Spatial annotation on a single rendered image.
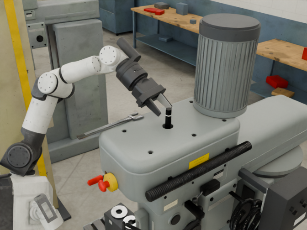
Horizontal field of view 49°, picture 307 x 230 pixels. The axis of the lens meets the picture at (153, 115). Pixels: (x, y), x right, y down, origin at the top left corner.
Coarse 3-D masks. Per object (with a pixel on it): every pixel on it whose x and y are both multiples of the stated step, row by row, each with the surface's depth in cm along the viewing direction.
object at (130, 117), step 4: (136, 112) 119; (128, 116) 117; (132, 116) 117; (140, 116) 117; (120, 120) 114; (124, 120) 114; (128, 120) 115; (108, 124) 112; (112, 124) 112; (116, 124) 112; (120, 124) 113; (96, 128) 110; (100, 128) 110; (104, 128) 110; (108, 128) 111; (88, 132) 107; (92, 132) 108; (96, 132) 108; (80, 136) 105; (84, 136) 106
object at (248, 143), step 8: (240, 144) 119; (248, 144) 119; (224, 152) 114; (232, 152) 115; (240, 152) 116; (208, 160) 111; (216, 160) 111; (224, 160) 112; (192, 168) 107; (200, 168) 107; (208, 168) 108; (176, 176) 104; (184, 176) 103; (192, 176) 105; (160, 184) 101; (168, 184) 100; (176, 184) 101; (184, 184) 104; (152, 192) 97; (160, 192) 98; (168, 192) 100; (152, 200) 97
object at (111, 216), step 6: (120, 204) 187; (108, 210) 183; (114, 210) 181; (120, 210) 183; (126, 210) 181; (108, 216) 179; (114, 216) 177; (120, 216) 178; (126, 216) 179; (132, 216) 178; (108, 222) 181; (114, 222) 176; (120, 222) 176; (126, 222) 174; (108, 228) 184; (114, 228) 178; (120, 228) 173; (126, 228) 171
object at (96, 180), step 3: (96, 177) 117; (99, 177) 117; (102, 177) 118; (90, 180) 115; (93, 180) 116; (96, 180) 116; (99, 180) 117; (102, 180) 118; (87, 183) 116; (90, 183) 115; (93, 183) 116
